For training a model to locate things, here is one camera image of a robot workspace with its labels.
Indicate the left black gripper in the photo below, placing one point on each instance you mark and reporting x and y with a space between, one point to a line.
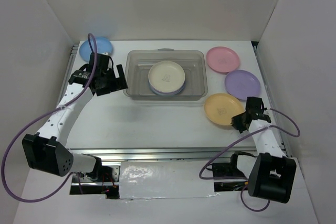
122 84

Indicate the clear plastic bin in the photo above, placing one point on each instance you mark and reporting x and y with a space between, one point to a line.
139 62

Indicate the orange plastic plate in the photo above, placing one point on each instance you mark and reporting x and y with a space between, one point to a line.
220 108

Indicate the pink plastic plate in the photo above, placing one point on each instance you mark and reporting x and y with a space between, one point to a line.
222 59

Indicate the white watermelon pattern plate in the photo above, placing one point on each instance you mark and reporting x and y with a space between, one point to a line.
181 91

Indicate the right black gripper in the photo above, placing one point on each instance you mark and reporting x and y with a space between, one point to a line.
235 123

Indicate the blue plastic plate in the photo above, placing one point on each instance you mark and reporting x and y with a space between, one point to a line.
104 46

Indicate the cream plastic plate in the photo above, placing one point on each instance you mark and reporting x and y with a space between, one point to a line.
166 76

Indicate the white front cover panel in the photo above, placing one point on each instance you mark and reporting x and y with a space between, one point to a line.
156 180

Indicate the purple plastic plate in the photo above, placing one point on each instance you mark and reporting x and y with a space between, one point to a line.
242 84
163 91

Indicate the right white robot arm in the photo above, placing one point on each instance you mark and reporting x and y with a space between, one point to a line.
273 173

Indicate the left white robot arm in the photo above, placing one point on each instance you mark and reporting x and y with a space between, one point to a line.
46 150

